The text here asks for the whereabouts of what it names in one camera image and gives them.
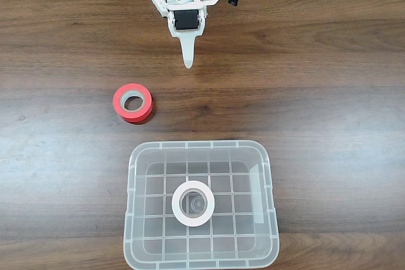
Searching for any white tape roll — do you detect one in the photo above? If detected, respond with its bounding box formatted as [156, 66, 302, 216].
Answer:
[171, 180, 216, 228]

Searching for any clear plastic storage box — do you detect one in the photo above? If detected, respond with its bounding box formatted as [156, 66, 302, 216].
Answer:
[122, 139, 280, 270]

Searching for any red tape roll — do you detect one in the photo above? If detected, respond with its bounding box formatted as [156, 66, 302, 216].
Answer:
[112, 83, 155, 125]

